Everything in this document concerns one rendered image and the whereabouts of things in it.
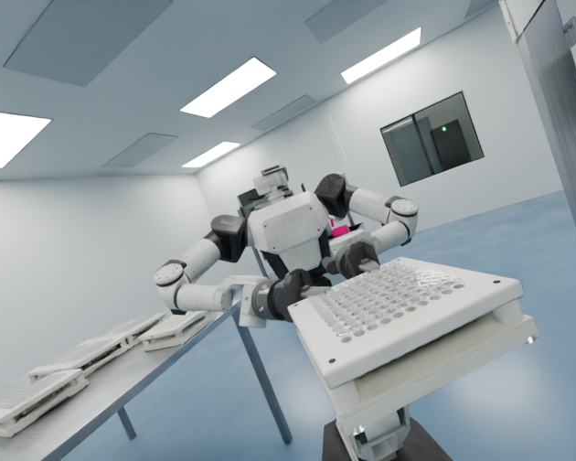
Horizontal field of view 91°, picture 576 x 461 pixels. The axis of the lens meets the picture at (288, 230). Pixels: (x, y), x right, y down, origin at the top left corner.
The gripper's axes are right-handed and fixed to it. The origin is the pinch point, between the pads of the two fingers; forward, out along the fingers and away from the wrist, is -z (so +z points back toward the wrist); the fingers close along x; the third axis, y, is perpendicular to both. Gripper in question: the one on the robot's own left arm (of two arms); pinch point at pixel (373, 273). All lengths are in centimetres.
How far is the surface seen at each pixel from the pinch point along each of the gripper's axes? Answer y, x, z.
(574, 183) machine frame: -48.0, -0.8, 5.3
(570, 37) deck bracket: -51, -29, 0
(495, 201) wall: -320, 84, 405
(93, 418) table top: 85, 17, 26
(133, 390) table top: 79, 18, 37
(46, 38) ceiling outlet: 118, -189, 145
